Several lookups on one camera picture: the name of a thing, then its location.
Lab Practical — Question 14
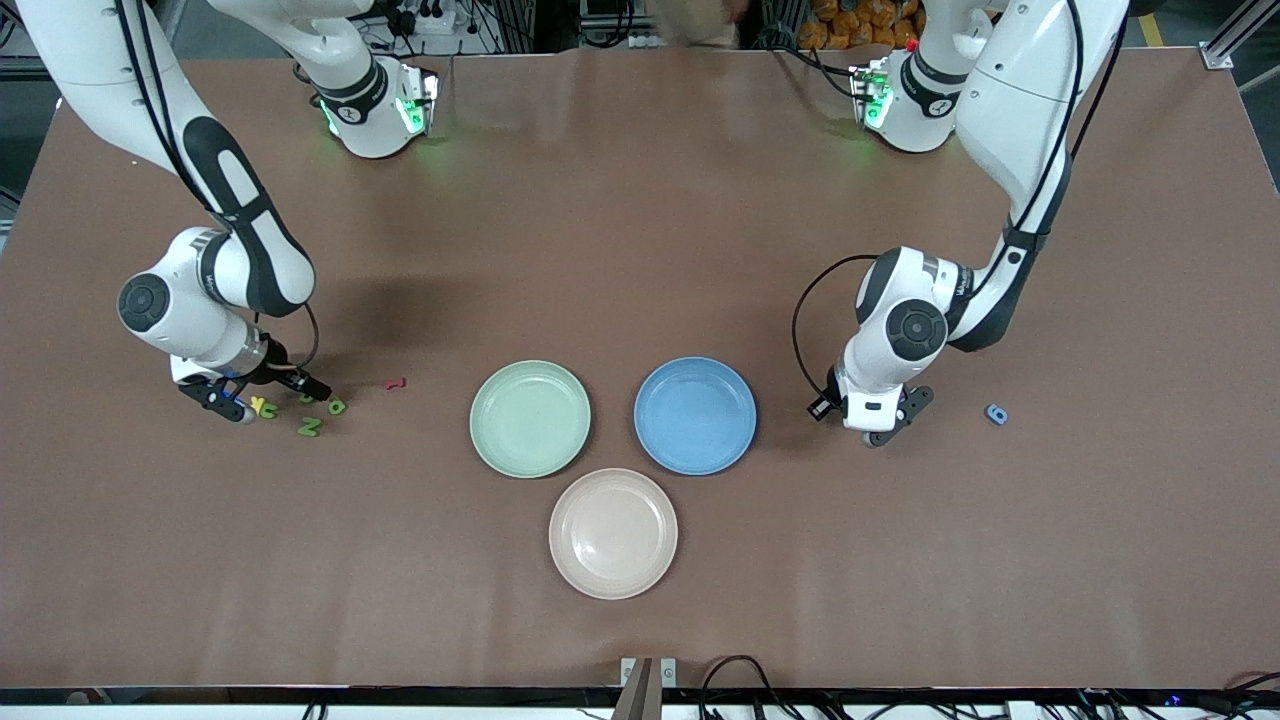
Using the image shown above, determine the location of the light green plate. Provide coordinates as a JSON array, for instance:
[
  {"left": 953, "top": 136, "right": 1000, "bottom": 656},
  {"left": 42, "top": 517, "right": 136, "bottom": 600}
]
[{"left": 469, "top": 360, "right": 592, "bottom": 480}]

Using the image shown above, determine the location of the power strip with plugs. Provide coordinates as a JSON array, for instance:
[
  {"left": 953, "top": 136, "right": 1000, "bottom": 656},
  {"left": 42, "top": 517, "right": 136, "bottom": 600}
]
[{"left": 385, "top": 0, "right": 459, "bottom": 37}]

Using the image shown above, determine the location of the blurred background person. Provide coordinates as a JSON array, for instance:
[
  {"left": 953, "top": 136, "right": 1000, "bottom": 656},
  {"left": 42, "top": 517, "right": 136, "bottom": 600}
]
[{"left": 655, "top": 0, "right": 751, "bottom": 48}]

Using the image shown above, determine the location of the black cable loop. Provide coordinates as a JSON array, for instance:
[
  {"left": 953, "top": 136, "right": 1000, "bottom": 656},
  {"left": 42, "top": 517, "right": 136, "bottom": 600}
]
[{"left": 698, "top": 655, "right": 796, "bottom": 720}]

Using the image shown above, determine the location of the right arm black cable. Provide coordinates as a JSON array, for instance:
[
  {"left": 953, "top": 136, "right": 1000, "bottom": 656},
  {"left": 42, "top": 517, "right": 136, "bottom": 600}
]
[{"left": 115, "top": 0, "right": 321, "bottom": 376}]

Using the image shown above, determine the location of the pile of orange objects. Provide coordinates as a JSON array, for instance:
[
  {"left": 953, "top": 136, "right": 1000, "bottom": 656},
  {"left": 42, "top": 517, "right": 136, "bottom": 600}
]
[{"left": 800, "top": 0, "right": 923, "bottom": 51}]

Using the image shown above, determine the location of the black cable bundle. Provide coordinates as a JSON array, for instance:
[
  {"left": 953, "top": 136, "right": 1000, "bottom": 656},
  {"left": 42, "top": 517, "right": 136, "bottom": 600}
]
[{"left": 1070, "top": 672, "right": 1280, "bottom": 720}]

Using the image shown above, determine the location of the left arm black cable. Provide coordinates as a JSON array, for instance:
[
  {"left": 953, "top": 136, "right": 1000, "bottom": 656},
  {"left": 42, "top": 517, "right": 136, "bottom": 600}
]
[{"left": 792, "top": 0, "right": 1131, "bottom": 399}]

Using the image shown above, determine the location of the brown table cover sheet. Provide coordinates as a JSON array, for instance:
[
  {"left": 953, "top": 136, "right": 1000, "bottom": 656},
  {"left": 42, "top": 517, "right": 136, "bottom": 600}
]
[{"left": 0, "top": 48, "right": 1280, "bottom": 691}]

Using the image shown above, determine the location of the aluminium frame profile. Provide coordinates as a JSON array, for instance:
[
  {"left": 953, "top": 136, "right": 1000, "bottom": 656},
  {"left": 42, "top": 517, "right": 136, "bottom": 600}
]
[{"left": 1200, "top": 0, "right": 1280, "bottom": 71}]

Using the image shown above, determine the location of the metal mounting bracket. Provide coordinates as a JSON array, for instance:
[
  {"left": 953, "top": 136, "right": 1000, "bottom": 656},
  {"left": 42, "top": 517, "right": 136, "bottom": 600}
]
[{"left": 620, "top": 655, "right": 679, "bottom": 720}]

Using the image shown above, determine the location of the blue plate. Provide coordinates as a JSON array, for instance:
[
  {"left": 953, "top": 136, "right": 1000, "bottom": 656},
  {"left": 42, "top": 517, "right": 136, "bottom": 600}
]
[{"left": 633, "top": 356, "right": 758, "bottom": 477}]

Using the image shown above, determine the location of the beige pink plate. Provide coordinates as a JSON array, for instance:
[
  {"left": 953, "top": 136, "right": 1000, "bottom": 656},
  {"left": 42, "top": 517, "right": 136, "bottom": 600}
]
[{"left": 548, "top": 467, "right": 679, "bottom": 601}]

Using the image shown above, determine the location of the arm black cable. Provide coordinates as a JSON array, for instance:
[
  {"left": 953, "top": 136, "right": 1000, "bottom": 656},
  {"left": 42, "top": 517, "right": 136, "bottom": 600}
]
[
  {"left": 115, "top": 0, "right": 321, "bottom": 376},
  {"left": 792, "top": 0, "right": 1131, "bottom": 399}
]

